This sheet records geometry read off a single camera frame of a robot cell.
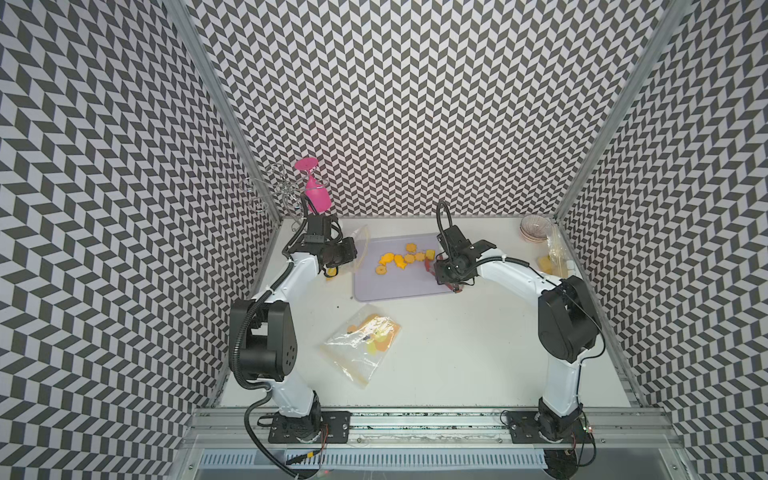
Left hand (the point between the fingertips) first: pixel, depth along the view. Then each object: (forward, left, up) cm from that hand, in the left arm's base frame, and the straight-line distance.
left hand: (356, 251), depth 91 cm
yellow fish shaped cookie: (+7, -9, -12) cm, 17 cm away
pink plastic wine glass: (+19, +13, +7) cm, 24 cm away
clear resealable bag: (-2, -63, -2) cm, 63 cm away
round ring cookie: (+2, -7, -13) cm, 15 cm away
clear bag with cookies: (-24, -2, -13) cm, 27 cm away
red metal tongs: (-11, -30, -4) cm, 32 cm away
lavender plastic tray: (+4, -10, -14) cm, 18 cm away
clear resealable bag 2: (+6, -1, -2) cm, 6 cm away
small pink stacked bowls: (+17, -63, -9) cm, 66 cm away
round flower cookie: (+12, -18, -13) cm, 25 cm away
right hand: (-5, -28, -7) cm, 29 cm away
